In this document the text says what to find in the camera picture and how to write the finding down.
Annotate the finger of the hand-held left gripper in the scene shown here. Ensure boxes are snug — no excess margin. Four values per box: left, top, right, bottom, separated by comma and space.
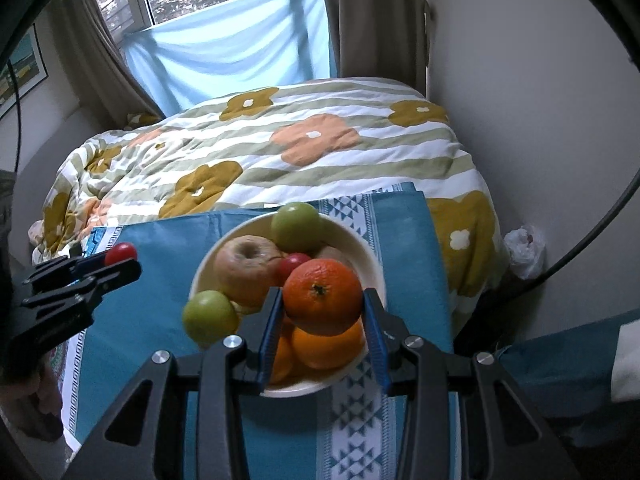
25, 252, 113, 287
21, 259, 142, 312

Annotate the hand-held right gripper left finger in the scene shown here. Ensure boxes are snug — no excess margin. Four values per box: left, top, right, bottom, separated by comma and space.
65, 287, 286, 480

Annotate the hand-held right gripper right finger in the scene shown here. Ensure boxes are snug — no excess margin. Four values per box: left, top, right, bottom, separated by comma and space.
362, 287, 581, 480

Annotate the small mandarin orange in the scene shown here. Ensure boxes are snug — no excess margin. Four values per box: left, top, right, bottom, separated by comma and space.
270, 332, 296, 383

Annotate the red cherry tomato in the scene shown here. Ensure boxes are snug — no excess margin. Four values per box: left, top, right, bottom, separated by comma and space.
105, 242, 138, 265
279, 253, 313, 286

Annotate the green plum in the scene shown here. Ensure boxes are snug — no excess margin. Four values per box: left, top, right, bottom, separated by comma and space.
182, 290, 240, 346
271, 202, 322, 255

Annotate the cream ceramic bowl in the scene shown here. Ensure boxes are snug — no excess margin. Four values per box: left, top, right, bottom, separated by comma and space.
189, 208, 388, 398

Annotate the person's left hand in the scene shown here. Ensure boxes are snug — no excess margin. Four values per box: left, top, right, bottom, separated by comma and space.
0, 355, 66, 443

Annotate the teal patterned cloth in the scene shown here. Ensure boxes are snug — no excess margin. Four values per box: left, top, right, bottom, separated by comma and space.
62, 182, 461, 480

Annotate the yellow-brown apple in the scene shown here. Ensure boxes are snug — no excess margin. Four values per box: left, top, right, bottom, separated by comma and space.
215, 235, 286, 308

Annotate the crumpled white plastic bag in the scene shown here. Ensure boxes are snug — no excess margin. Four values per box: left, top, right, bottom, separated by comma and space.
502, 225, 548, 281

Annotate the teal fabric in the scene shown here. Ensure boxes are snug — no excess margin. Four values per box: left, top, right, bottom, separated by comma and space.
497, 307, 640, 418

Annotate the striped flower blanket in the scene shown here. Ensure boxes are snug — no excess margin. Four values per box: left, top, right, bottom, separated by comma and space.
30, 76, 503, 311

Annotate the beige curtain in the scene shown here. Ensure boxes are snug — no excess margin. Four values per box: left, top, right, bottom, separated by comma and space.
315, 0, 433, 98
47, 0, 161, 131

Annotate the white cloth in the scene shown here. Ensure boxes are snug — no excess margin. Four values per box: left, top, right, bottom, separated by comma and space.
610, 322, 640, 403

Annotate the light blue hanging cloth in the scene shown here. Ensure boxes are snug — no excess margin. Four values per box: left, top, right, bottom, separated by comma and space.
122, 0, 336, 116

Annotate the thin black cable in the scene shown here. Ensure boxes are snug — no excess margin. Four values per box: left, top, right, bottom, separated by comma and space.
7, 60, 24, 173

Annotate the framed wall picture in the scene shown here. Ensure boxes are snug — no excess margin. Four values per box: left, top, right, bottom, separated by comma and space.
0, 25, 51, 121

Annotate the thick black cable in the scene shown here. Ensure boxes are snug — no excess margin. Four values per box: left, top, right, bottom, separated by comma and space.
520, 160, 640, 301

